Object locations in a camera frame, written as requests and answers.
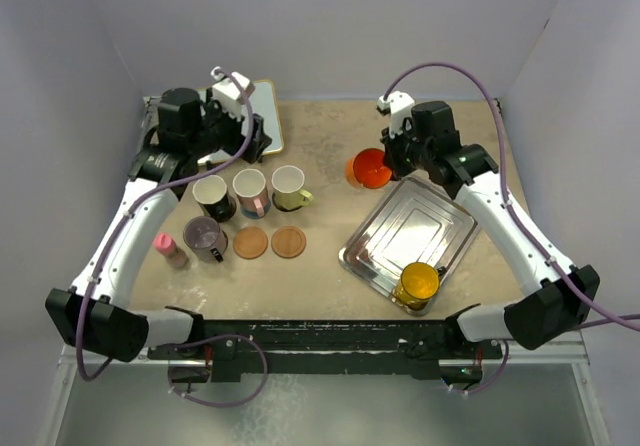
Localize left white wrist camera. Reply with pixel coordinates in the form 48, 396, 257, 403
210, 67, 255, 120

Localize orange black smiley coaster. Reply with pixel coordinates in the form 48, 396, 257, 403
271, 193, 304, 213

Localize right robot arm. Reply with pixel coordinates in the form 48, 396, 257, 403
377, 92, 600, 357

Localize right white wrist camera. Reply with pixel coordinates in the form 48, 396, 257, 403
376, 91, 415, 138

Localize white board with stand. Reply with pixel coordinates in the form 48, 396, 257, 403
198, 79, 284, 167

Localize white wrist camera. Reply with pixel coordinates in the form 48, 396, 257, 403
376, 91, 415, 138
210, 67, 255, 120

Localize light wooden coaster top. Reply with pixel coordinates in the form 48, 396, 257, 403
233, 227, 269, 260

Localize dark mug white interior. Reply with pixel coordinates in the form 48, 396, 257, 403
192, 175, 237, 223

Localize pale yellow mug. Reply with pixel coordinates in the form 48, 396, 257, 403
271, 165, 314, 208

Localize blue round coaster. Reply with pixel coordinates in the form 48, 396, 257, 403
240, 201, 272, 220

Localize pink mug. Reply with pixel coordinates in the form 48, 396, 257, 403
232, 169, 271, 216

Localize light wooden coaster bottom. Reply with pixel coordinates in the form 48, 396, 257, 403
271, 226, 307, 259

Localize yellow glass cup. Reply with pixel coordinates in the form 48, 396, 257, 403
392, 262, 441, 311

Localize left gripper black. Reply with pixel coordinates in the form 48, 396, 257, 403
188, 89, 270, 163

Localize purple mug black rim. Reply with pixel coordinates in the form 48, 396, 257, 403
183, 216, 228, 263

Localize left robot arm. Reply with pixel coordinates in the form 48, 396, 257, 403
45, 78, 271, 379

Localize steel tray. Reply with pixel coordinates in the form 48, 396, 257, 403
339, 176, 480, 316

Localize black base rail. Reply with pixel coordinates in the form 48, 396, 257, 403
149, 319, 503, 382

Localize light wooden coaster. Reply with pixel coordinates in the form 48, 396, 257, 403
233, 227, 269, 260
271, 226, 307, 259

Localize small pink bottle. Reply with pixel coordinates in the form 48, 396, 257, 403
153, 233, 188, 269

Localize orange glass cup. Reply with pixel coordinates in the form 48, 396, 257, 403
344, 148, 392, 189

